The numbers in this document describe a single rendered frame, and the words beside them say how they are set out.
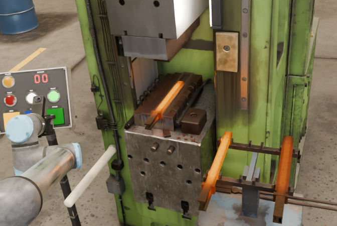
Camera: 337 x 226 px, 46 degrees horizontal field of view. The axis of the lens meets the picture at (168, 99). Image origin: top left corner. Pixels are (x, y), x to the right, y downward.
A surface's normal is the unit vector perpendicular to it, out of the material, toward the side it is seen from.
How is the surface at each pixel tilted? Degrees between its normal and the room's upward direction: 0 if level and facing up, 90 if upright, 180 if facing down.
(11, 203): 55
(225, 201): 0
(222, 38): 90
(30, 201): 71
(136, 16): 90
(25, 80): 60
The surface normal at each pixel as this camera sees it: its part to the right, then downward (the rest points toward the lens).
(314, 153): -0.08, -0.86
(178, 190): -0.38, 0.50
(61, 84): 0.00, 0.00
